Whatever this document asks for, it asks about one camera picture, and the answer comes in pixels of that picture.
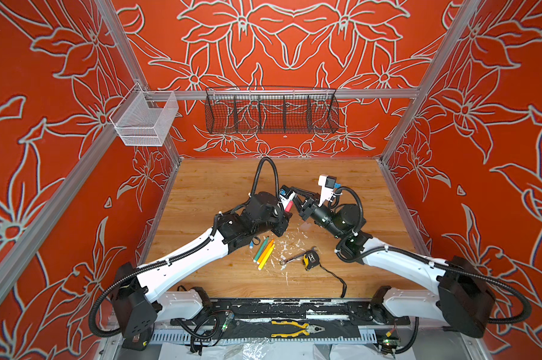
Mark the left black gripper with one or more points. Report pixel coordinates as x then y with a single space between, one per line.
281 219

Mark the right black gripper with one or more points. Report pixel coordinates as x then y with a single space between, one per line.
308 211

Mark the pink marker pen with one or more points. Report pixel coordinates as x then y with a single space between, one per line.
289 206

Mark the yellow marker pen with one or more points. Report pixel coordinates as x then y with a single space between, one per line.
265 260

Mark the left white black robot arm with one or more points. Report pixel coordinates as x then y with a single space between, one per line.
137 297

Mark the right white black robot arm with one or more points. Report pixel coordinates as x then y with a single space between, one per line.
453 291

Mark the orange marker pen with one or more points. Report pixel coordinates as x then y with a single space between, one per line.
266 250

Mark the green marker pen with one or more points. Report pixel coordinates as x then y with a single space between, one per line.
261 250

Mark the silver wrench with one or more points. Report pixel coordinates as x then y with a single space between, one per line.
298 256

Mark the yellow black tape measure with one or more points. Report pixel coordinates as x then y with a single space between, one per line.
310 260

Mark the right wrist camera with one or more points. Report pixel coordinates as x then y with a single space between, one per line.
328 185

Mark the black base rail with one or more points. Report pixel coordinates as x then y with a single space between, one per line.
356 311

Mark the black wire basket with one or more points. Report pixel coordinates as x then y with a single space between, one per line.
252 110

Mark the yellow handled pliers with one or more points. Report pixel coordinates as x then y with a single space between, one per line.
299 329

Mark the white wire basket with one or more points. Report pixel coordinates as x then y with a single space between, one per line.
144 118

